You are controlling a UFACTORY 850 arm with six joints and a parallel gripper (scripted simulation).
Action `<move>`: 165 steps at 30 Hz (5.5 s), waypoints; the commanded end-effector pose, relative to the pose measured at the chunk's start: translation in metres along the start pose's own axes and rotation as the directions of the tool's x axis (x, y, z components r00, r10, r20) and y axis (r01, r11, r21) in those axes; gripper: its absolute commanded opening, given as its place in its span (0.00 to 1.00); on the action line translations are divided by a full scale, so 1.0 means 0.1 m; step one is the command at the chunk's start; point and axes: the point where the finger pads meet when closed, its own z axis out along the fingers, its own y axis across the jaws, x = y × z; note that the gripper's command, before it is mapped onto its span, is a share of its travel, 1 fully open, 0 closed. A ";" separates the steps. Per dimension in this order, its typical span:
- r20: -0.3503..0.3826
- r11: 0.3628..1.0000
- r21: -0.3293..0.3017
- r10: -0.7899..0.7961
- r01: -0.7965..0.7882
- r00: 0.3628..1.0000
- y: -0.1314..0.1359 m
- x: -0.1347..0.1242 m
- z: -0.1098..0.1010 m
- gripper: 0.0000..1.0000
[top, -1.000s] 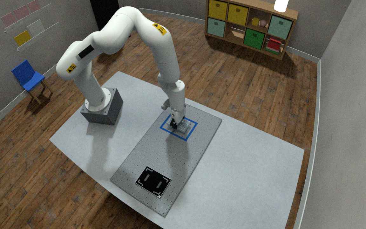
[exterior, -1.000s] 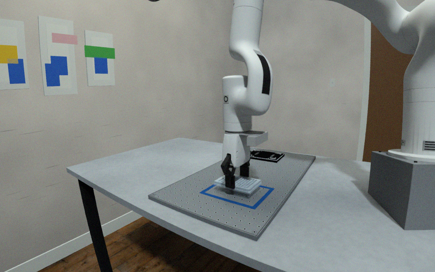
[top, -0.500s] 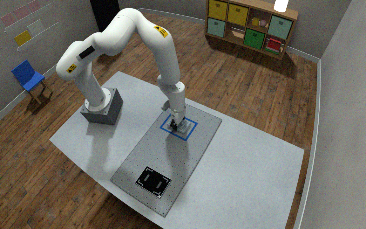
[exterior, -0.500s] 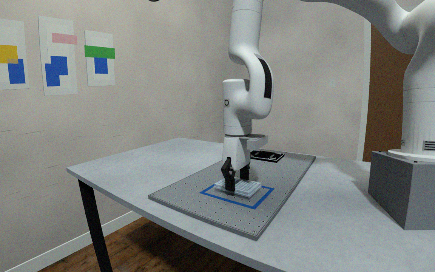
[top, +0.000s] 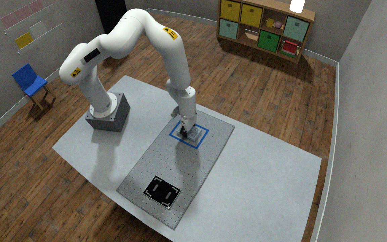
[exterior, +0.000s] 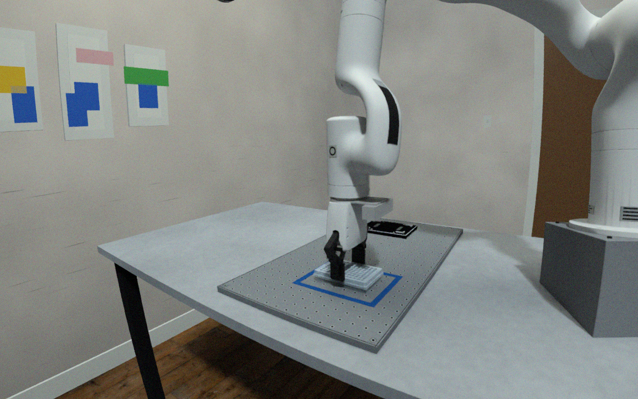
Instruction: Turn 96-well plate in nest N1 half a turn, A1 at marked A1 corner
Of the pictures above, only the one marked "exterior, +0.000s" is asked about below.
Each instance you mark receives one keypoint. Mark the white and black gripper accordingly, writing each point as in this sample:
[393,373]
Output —
[344,224]

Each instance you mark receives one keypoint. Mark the blue rectangular tape outline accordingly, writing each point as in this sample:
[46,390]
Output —
[372,304]

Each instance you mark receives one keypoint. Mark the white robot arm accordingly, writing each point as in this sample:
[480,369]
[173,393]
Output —
[591,44]

